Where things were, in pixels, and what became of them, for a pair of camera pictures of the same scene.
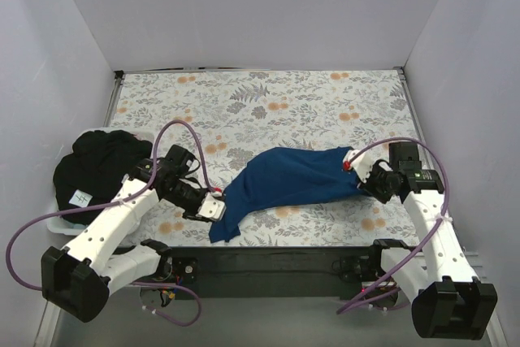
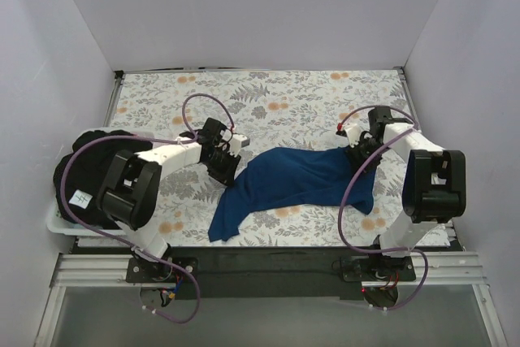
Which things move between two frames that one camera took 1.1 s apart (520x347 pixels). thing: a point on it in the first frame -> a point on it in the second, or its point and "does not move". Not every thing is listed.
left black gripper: (197, 202) -> (223, 161)
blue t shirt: (282, 178) does not move
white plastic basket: (58, 224) does not move
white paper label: (80, 198) does not move
